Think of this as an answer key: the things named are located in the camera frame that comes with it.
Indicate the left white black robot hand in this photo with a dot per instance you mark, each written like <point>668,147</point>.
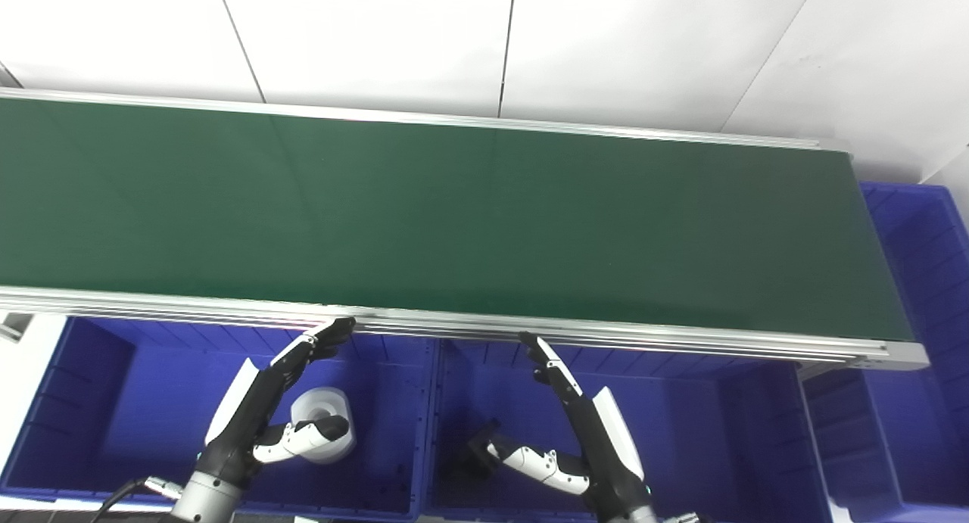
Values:
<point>242,424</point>

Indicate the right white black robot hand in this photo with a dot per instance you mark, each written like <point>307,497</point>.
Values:
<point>598,447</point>

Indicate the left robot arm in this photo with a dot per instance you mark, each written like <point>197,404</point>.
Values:
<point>204,502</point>

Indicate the white plastic part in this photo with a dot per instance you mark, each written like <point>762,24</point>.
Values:
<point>322,402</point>

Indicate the blue plastic bin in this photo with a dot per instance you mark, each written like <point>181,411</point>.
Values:
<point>113,402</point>
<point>931,281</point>
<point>696,432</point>

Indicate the black plastic part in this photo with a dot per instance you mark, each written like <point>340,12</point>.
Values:
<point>478,451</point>

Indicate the aluminium conveyor leg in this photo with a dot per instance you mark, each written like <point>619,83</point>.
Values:
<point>11,328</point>

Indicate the green conveyor belt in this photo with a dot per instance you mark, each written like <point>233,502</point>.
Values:
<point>454,220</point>

